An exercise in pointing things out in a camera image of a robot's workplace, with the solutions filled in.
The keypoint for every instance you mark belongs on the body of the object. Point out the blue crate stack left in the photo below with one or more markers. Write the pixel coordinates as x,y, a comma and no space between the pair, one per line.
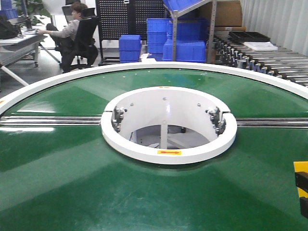
129,48

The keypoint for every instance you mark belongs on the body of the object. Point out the blue crate stack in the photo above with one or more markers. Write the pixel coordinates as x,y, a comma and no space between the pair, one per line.
129,48
191,40
156,34

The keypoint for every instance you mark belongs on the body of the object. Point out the blue crate stack middle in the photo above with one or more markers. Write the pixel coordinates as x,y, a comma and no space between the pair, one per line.
156,34

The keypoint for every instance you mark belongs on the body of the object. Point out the blue crate stack right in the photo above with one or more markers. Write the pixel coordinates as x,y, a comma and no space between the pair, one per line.
191,40

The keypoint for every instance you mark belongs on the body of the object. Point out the black office chair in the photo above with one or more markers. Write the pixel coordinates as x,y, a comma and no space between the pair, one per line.
84,43

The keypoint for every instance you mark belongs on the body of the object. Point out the black pegboard panel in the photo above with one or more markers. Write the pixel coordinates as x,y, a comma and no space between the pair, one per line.
119,17

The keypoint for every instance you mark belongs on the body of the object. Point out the black tray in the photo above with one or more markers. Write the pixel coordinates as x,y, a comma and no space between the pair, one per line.
241,36

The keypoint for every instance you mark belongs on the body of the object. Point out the seated person grey shirt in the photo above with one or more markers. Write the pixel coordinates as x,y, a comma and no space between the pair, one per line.
64,39

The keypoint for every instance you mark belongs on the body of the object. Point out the cardboard box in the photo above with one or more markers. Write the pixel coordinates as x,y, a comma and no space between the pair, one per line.
228,13

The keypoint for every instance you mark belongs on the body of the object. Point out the metal shelf rack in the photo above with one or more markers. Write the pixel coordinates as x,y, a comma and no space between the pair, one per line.
185,9

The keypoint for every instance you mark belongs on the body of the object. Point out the white outer table rim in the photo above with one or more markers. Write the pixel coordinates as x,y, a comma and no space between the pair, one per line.
86,92

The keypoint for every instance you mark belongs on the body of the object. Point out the roller conveyor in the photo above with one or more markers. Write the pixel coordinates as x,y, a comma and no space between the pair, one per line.
282,63

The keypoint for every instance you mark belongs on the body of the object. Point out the white office desk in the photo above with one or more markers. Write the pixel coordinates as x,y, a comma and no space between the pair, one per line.
14,49

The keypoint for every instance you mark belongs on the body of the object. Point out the black backpack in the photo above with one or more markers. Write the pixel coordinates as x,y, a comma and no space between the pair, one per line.
7,29

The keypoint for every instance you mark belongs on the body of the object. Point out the metal rail strip left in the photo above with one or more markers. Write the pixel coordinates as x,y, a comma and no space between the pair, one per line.
49,120

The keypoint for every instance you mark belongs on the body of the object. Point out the metal rail strip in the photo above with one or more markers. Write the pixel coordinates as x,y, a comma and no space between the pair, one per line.
279,122
49,120

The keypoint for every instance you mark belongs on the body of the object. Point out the metal rail strip right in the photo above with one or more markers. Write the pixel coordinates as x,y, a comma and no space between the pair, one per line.
279,122

